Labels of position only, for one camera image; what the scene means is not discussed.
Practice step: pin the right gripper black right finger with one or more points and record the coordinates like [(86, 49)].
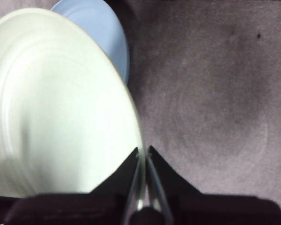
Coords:
[(201, 211)]

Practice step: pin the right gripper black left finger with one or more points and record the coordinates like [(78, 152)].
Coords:
[(84, 208)]

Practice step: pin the pale green plate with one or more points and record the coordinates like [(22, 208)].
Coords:
[(61, 105)]

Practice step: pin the light blue plate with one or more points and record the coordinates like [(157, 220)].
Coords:
[(103, 28)]

